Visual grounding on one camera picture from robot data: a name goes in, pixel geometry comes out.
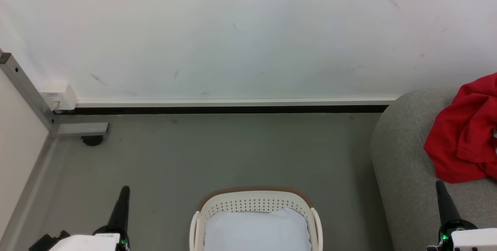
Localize light blue cloth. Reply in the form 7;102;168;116
203;208;312;251

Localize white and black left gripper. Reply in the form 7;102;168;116
49;185;132;251

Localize white wall cable trunking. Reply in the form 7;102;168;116
75;97;399;108

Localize red cloth garment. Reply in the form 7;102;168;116
423;73;497;184

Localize black baseboard strip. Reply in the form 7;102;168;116
54;105;390;115

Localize black round frame foot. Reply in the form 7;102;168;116
81;135;104;146

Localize grey metal frame post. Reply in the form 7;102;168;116
0;52;109;138

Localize white plastic laundry basket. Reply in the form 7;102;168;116
189;186;323;251

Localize white wall socket box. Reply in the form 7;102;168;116
39;83;78;111

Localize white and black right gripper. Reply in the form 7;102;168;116
426;180;497;251

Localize grey fabric sofa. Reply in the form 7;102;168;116
370;87;497;251

